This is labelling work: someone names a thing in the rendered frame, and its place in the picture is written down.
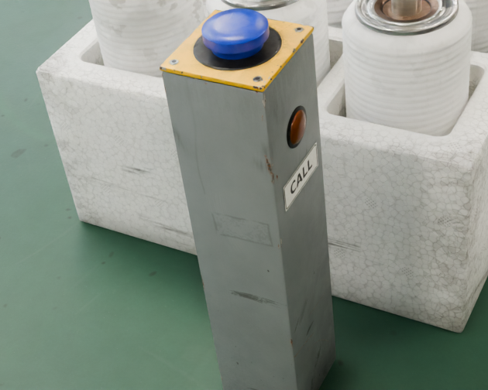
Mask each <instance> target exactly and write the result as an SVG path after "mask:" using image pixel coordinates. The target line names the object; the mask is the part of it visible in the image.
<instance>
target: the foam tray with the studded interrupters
mask: <svg viewBox="0 0 488 390"><path fill-rule="evenodd" d="M328 41H329V53H330V69H331V70H330V71H329V73H328V74H327V76H326V77H325V78H324V80H323V81H322V82H321V83H320V84H319V86H318V87H317V92H318V113H319V124H320V135H321V156H322V167H323V178H324V189H325V210H326V221H327V232H328V253H329V265H330V276H331V287H332V296H336V297H339V298H342V299H347V300H349V301H352V302H355V303H359V304H363V305H365V306H370V307H372V308H376V309H378V310H383V311H386V312H388V313H393V314H397V315H399V316H404V317H406V318H409V319H412V320H416V321H420V322H422V323H427V324H430V325H433V326H436V327H441V328H443V329H446V330H450V331H454V332H456V333H461V332H463V330H464V328H465V325H466V323H467V321H468V319H469V316H470V314H471V312H472V310H473V307H474V306H475V304H476V301H477V299H478V297H479V294H480V292H481V290H482V288H483V285H484V283H485V281H486V278H487V276H488V53H480V52H475V51H471V50H470V51H471V55H470V69H469V99H468V104H467V105H466V107H465V109H464V110H463V112H462V114H461V115H460V117H459V120H458V121H457V122H456V124H455V127H454V128H453V130H452V131H451V133H450V134H449V135H446V136H440V137H436V136H431V135H425V134H421V133H416V132H410V131H406V130H402V129H399V128H391V127H388V126H384V125H378V124H373V123H369V122H366V121H359V120H355V119H351V118H347V117H346V106H345V76H344V74H345V71H344V58H343V39H342V29H340V28H336V27H331V26H328ZM36 75H37V77H38V81H39V83H40V88H41V91H42V94H43V99H44V101H45V104H46V109H47V112H48V115H49V117H50V122H51V125H52V128H53V133H54V135H55V139H56V141H57V146H58V149H59V151H60V156H61V159H62V162H63V165H64V169H65V173H66V175H67V180H68V183H69V186H70V190H71V193H72V196H73V199H74V203H75V207H76V209H77V214H78V217H79V219H80V221H83V222H86V223H89V224H93V225H97V226H99V227H102V228H107V229H109V230H113V231H117V232H120V233H123V234H127V235H130V236H133V237H136V238H141V239H143V240H147V241H151V242H154V243H157V244H159V245H164V246H167V247H170V248H175V249H177V250H180V251H185V252H187V253H191V254H193V255H197V252H196V248H195V243H194V236H193V231H192V227H191V220H190V216H189V211H188V207H187V200H186V196H185V192H184V184H183V180H182V175H181V171H180V164H179V160H178V155H177V148H176V144H175V140H174V133H173V128H172V124H171V120H170V112H169V108H168V104H167V96H166V92H165V88H164V84H163V78H158V77H152V76H148V75H144V74H138V73H133V72H130V71H126V70H120V69H115V68H111V67H105V65H104V62H103V59H102V54H101V49H100V46H99V42H98V37H97V32H96V30H95V24H94V20H93V19H92V20H91V21H90V22H89V23H88V24H87V25H86V26H85V27H84V28H83V29H81V30H80V31H79V32H78V33H77V34H76V35H75V36H73V37H72V38H71V39H70V40H69V41H68V42H66V43H65V44H64V45H63V46H62V47H61V48H59V50H58V51H56V52H55V54H53V55H52V56H51V57H50V58H49V59H48V60H46V61H45V62H44V63H43V64H42V65H41V66H40V67H38V69H37V71H36Z"/></svg>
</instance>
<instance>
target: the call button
mask: <svg viewBox="0 0 488 390"><path fill-rule="evenodd" d="M201 33H202V38H203V42H204V44H205V46H206V47H207V48H209V49H210V50H211V51H212V52H213V54H214V55H216V56H218V57H220V58H223V59H227V60H239V59H243V58H247V57H249V56H252V55H254V54H256V53H258V52H259V51H260V50H261V49H262V48H263V44H264V43H265V42H266V40H267V39H268V37H269V34H270V31H269V23H268V20H267V18H266V17H265V16H264V15H263V14H261V13H259V12H256V11H253V10H251V9H229V10H225V11H222V12H219V13H217V14H215V15H213V16H212V17H211V18H209V19H208V20H207V21H206V22H205V23H204V24H203V26H202V28H201Z"/></svg>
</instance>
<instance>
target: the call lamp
mask: <svg viewBox="0 0 488 390"><path fill-rule="evenodd" d="M306 124H307V119H306V115H305V113H304V111H303V110H299V111H298V112H297V113H296V115H295V116H294V119H293V121H292V124H291V127H290V140H291V143H292V144H293V145H296V144H298V143H299V141H300V140H301V139H302V138H303V136H304V132H305V129H306Z"/></svg>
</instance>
